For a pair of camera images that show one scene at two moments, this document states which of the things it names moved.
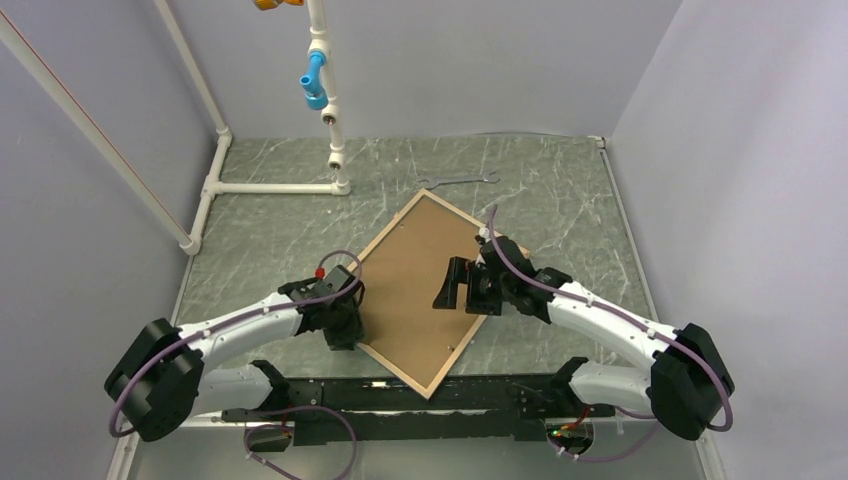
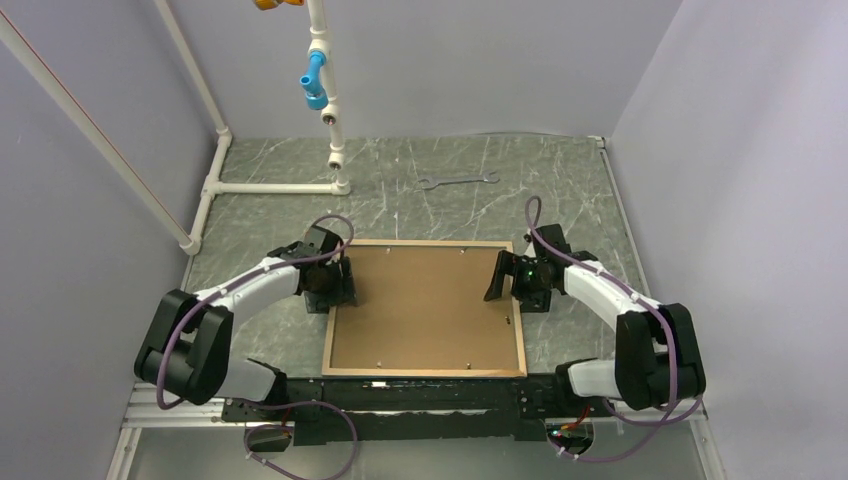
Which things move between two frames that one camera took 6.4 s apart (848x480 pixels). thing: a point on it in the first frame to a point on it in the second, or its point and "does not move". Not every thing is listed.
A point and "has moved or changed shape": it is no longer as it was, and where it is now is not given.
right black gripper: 460,269 to 537,302
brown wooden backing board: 401,282 has moved or changed shape
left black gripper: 354,331 to 342,293
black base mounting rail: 371,410 does not move
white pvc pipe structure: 188,242 does not move
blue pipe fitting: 316,98 does not move
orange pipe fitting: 267,5 does not move
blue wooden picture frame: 374,251 to 475,372
